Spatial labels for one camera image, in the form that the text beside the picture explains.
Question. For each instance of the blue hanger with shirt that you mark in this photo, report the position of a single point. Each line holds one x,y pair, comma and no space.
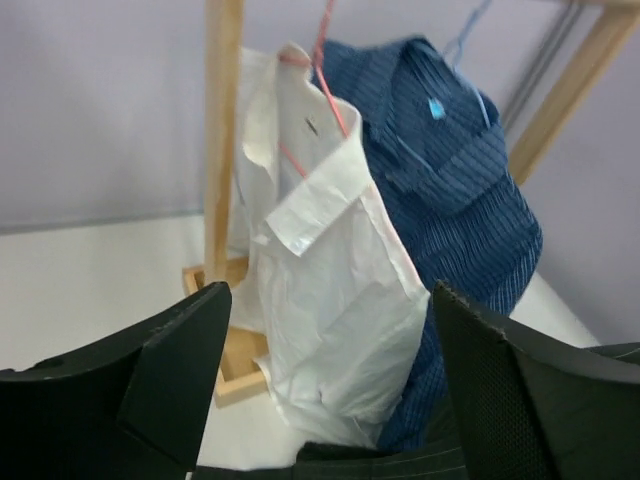
463,133

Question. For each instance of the black striped shirt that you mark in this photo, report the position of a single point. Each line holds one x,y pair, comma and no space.
442,459

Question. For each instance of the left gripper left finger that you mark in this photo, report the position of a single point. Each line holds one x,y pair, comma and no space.
132,405

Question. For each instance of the blue checked shirt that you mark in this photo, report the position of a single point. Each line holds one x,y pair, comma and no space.
479,237

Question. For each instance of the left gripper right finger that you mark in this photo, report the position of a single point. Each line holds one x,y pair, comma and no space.
529,406

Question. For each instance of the wooden clothes rack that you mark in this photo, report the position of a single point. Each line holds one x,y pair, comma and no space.
239,378

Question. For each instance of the white shirt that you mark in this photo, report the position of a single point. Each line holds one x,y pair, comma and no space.
329,282

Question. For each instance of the pink wire hanger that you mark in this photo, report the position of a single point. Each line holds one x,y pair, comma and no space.
316,62

